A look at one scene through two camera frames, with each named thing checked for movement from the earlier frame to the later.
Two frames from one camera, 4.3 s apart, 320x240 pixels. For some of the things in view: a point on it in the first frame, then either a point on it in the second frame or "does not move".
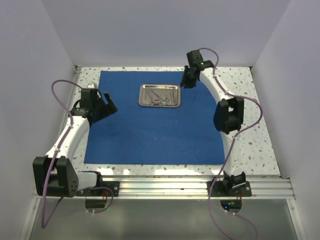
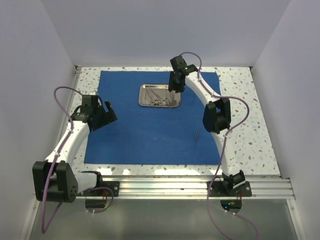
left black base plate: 114,185 does not move
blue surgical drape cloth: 134,134 does not move
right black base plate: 219,191 does not move
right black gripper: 185,82 to 178,89
